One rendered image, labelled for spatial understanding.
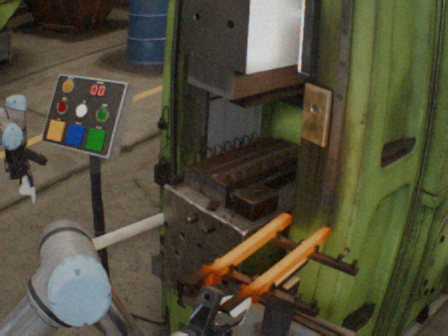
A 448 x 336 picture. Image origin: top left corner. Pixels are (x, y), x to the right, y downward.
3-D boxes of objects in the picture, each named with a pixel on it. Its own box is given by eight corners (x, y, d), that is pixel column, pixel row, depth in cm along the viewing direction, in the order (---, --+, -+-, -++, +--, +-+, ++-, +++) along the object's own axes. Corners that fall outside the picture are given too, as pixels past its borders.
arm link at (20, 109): (0, 98, 168) (20, 91, 174) (1, 129, 173) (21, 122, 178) (9, 104, 163) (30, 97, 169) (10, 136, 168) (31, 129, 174)
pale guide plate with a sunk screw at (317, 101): (323, 147, 171) (328, 92, 163) (299, 137, 176) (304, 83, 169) (327, 145, 172) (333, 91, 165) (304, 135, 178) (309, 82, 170)
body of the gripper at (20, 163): (5, 173, 180) (2, 141, 175) (25, 167, 185) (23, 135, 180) (12, 182, 175) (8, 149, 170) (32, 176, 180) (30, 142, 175)
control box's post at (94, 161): (108, 321, 266) (92, 108, 218) (104, 317, 268) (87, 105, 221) (114, 318, 268) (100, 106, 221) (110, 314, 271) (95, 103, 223)
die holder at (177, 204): (233, 335, 198) (243, 233, 178) (164, 287, 222) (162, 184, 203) (331, 276, 234) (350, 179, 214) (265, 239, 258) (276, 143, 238)
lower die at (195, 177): (224, 207, 191) (226, 183, 188) (183, 183, 204) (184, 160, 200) (308, 171, 218) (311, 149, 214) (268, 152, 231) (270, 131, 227)
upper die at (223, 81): (231, 100, 176) (233, 70, 172) (187, 83, 189) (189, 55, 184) (318, 79, 203) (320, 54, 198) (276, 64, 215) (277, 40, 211)
